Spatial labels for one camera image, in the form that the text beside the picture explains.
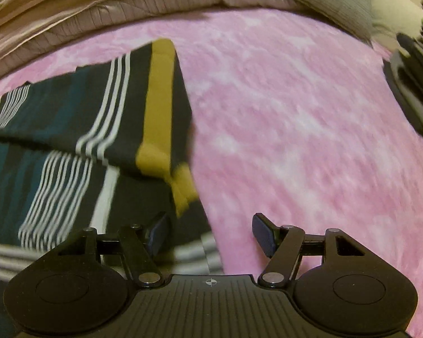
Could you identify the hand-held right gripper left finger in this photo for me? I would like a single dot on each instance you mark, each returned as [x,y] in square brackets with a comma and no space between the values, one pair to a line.
[158,233]

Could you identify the stack of folded clothes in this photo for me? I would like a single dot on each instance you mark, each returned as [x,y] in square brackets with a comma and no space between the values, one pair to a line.
[412,88]

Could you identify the pink folded quilt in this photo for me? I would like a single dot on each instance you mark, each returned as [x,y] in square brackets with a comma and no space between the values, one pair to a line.
[74,7]

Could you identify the striped knit shirt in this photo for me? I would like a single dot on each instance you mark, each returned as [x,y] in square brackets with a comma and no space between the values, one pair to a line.
[74,112]

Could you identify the pink floral blanket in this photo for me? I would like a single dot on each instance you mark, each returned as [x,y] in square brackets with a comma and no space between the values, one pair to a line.
[285,130]

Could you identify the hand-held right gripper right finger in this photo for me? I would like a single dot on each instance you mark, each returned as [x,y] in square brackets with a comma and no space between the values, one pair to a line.
[264,235]

